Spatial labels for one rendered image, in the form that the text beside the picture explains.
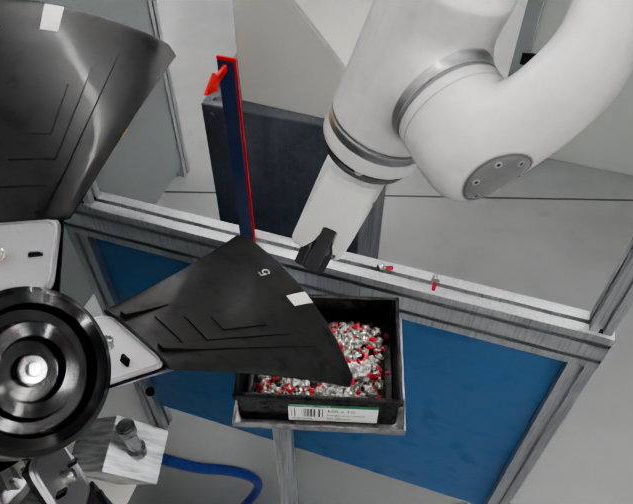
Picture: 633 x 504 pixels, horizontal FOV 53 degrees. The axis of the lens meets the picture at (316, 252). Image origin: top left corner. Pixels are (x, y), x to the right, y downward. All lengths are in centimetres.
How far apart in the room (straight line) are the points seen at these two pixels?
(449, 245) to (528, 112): 181
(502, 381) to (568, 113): 78
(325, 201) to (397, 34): 15
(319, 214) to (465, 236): 172
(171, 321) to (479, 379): 66
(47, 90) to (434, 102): 36
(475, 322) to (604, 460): 97
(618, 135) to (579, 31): 215
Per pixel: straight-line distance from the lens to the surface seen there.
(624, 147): 258
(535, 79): 39
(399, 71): 43
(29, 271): 55
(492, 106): 39
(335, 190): 50
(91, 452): 77
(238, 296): 69
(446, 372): 115
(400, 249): 215
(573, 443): 189
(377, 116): 45
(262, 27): 107
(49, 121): 60
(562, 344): 100
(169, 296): 66
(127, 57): 65
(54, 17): 68
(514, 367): 110
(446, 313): 98
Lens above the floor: 161
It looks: 49 degrees down
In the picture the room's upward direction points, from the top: straight up
